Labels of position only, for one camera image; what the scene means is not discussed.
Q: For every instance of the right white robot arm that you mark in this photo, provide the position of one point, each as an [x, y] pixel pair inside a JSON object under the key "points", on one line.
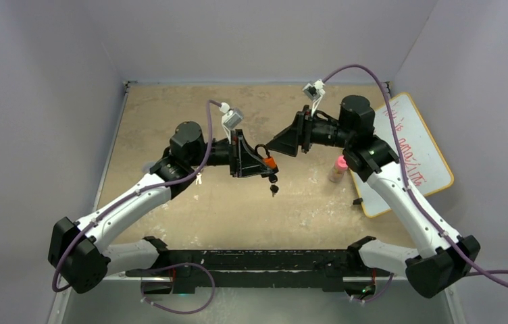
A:
{"points": [[441, 255]]}

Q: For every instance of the black head keys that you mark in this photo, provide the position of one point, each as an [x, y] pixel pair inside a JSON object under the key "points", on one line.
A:
{"points": [[273, 179]]}

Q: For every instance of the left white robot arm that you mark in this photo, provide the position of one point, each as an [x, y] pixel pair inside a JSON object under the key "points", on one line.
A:
{"points": [[78, 248]]}

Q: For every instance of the silver keys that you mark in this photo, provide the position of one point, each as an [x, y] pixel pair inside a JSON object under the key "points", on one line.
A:
{"points": [[198, 180]]}

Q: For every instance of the orange black padlock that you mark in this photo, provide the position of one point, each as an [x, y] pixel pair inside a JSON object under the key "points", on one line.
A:
{"points": [[267, 158]]}

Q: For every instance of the pink cap bottle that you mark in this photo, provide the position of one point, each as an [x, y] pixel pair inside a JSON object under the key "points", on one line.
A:
{"points": [[338, 170]]}

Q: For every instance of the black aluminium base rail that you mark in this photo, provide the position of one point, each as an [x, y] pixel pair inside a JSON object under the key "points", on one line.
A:
{"points": [[323, 269]]}

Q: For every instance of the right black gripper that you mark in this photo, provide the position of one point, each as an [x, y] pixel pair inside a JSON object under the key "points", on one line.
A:
{"points": [[300, 134]]}

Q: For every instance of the whiteboard with yellow frame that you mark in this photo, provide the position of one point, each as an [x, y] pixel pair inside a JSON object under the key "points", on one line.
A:
{"points": [[404, 129]]}

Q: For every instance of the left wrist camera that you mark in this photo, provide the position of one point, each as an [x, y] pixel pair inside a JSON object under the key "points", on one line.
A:
{"points": [[231, 117]]}

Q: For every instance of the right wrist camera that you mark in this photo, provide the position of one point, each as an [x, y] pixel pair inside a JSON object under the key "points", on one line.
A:
{"points": [[315, 92]]}

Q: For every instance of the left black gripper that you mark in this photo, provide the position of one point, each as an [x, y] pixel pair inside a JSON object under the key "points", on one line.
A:
{"points": [[246, 163]]}

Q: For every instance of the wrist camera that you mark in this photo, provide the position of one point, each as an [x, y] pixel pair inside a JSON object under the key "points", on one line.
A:
{"points": [[315, 92], [231, 117]]}

